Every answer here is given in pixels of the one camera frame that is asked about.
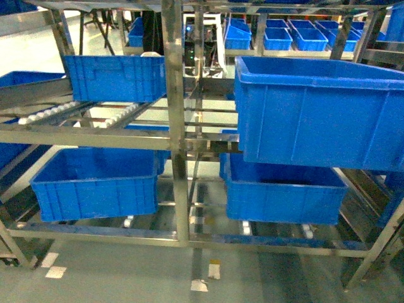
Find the blue crate right lower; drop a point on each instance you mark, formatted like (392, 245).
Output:
(262, 192)

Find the white roller track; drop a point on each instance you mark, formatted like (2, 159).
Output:
(47, 113)

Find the large blue crate right upper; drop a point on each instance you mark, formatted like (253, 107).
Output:
(319, 112)

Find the blue crate left upper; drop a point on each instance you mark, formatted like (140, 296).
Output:
(117, 78)

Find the blue crate far left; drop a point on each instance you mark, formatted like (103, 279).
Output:
(25, 77)

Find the stainless steel flow rack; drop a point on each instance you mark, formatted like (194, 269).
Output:
(369, 255)

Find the blue crate left lower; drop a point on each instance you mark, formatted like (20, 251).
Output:
(83, 183)

